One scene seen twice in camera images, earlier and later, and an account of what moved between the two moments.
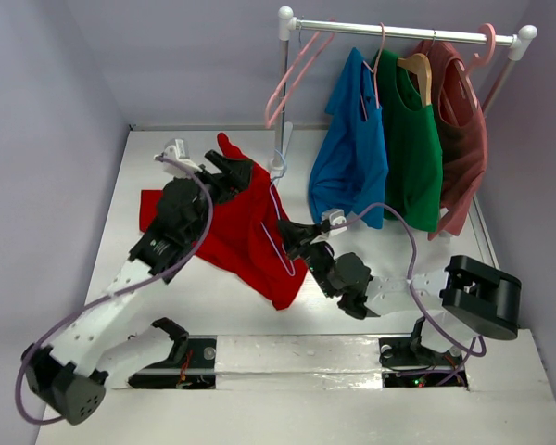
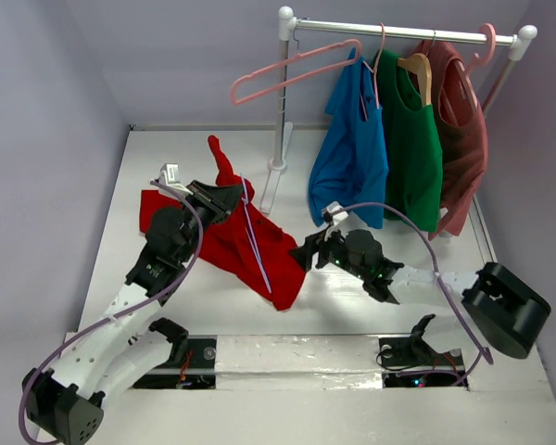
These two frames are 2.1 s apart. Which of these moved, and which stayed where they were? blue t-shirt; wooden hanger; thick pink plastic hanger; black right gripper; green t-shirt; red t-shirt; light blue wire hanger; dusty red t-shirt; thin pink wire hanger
Moved: red t-shirt; black right gripper; light blue wire hanger
Stayed: thick pink plastic hanger; green t-shirt; dusty red t-shirt; blue t-shirt; thin pink wire hanger; wooden hanger
